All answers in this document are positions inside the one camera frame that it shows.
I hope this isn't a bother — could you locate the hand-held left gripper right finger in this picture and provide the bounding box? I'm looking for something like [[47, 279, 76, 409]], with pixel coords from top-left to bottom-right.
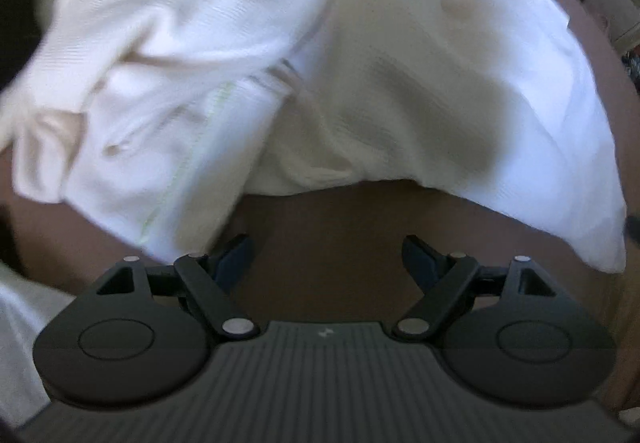
[[392, 234, 556, 341]]

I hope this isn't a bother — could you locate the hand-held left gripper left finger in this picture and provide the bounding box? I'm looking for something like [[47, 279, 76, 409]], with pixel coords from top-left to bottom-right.
[[95, 233, 261, 341]]

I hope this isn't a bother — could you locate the white waffle-knit garment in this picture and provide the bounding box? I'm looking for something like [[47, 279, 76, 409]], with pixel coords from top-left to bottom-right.
[[0, 0, 628, 274]]

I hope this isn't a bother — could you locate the white bed sheet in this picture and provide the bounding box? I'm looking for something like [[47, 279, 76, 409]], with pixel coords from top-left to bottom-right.
[[0, 263, 76, 429]]

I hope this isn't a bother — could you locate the cardboard box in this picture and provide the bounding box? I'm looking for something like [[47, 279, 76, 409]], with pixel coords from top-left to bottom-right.
[[575, 0, 640, 44]]

